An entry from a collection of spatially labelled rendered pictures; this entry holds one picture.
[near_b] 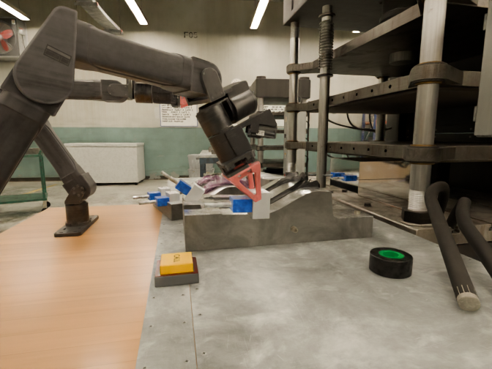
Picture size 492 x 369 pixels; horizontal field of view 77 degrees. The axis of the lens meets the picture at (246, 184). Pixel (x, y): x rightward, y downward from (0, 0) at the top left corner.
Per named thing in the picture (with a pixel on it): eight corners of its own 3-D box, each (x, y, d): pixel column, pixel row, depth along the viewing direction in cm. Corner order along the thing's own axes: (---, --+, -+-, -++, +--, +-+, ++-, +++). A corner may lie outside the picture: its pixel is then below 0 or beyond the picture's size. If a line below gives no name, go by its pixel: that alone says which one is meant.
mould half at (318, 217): (185, 252, 73) (184, 196, 71) (183, 222, 98) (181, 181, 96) (372, 237, 84) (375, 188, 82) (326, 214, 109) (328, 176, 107)
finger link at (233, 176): (266, 188, 67) (246, 150, 65) (276, 194, 60) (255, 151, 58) (239, 204, 66) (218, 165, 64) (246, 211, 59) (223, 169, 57)
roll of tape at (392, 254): (378, 259, 69) (378, 244, 68) (416, 270, 63) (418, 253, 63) (362, 270, 63) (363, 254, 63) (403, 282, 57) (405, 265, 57)
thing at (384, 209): (415, 247, 97) (416, 225, 96) (280, 185, 222) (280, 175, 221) (607, 230, 115) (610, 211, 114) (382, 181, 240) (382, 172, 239)
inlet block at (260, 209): (205, 221, 60) (205, 193, 59) (203, 214, 65) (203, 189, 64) (269, 218, 63) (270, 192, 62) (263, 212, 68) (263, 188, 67)
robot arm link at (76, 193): (92, 180, 98) (73, 180, 97) (84, 184, 89) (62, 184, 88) (94, 199, 99) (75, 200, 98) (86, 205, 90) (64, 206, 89)
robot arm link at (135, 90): (157, 81, 95) (133, 80, 94) (155, 78, 90) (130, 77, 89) (157, 105, 97) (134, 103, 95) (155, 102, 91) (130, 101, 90)
